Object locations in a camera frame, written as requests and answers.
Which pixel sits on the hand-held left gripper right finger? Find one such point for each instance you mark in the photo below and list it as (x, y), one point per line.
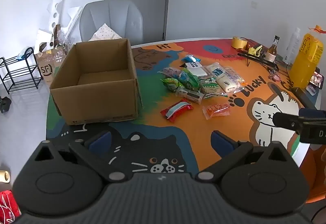
(221, 142)

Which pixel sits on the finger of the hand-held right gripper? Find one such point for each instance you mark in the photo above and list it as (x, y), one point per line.
(285, 121)
(308, 112)

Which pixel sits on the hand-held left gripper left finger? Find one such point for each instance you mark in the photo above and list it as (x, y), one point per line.
(100, 142)

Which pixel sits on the orange snack packet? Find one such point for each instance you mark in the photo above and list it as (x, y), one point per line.
(216, 110)

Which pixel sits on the brown cardboard box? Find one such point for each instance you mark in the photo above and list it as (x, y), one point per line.
(96, 102)

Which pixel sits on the red snack packet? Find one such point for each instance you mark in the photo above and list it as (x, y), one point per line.
(177, 110)

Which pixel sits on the green and white snack packet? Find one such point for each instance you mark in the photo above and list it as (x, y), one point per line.
(212, 88)

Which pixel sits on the clear dark snack packet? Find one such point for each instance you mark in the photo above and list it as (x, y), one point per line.
(189, 94)

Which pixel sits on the white pink-print snack packet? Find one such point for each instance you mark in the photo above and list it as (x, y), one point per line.
(235, 77)

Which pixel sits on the white blue-print snack packet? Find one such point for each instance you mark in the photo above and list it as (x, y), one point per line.
(220, 75)

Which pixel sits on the teal green snack packet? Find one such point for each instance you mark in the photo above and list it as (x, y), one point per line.
(189, 79)

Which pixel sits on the bright green snack packet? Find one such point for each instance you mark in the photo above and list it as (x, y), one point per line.
(171, 84)

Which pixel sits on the white black-label snack packet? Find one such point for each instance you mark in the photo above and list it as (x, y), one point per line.
(195, 69)

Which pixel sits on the pink snack packet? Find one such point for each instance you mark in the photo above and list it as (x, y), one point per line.
(168, 72)

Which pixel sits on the blue snack packet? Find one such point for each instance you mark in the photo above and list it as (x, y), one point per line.
(191, 58)

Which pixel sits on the colourful cat printed table mat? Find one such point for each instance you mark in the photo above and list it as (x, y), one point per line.
(224, 127)

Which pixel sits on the black flat box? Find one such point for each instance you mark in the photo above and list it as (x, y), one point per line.
(304, 96)

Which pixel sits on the smartphone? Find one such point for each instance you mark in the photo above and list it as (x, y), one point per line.
(315, 77)

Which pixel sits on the pink round item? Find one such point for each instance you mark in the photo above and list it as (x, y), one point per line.
(275, 77)

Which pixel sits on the yellow oil jug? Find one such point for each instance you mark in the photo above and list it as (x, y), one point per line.
(305, 63)

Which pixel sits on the white plastic bottle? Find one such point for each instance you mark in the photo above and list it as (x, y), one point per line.
(293, 43)

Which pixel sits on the small glass bottle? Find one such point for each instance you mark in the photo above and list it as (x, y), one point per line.
(272, 51)

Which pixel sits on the yellow clip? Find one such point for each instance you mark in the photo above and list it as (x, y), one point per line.
(255, 50)

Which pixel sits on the logo cardboard box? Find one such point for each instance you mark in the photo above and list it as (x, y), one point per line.
(47, 70)

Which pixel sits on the yellow tape roll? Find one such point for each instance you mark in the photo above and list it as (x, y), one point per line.
(239, 43)

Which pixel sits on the black metal shoe rack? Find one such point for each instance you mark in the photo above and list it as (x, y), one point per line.
(23, 79)

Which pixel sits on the black shoes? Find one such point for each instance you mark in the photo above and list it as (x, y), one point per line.
(5, 104)

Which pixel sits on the clear plastic wrap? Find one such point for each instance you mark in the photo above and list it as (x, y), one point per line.
(63, 43)

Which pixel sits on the dotted cream cushion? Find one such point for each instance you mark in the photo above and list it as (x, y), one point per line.
(105, 33)

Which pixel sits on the red plastic bag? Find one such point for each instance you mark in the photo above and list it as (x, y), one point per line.
(9, 207)

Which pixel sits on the white foam block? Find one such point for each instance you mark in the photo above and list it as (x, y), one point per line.
(43, 41)

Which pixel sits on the blue packet on rack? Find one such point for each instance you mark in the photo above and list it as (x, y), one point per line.
(24, 53)

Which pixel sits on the white foam sheets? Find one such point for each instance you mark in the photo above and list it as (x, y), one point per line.
(75, 16)

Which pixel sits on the grey chair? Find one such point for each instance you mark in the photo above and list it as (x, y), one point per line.
(112, 13)

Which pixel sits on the white foam board with holes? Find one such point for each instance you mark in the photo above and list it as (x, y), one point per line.
(59, 2)

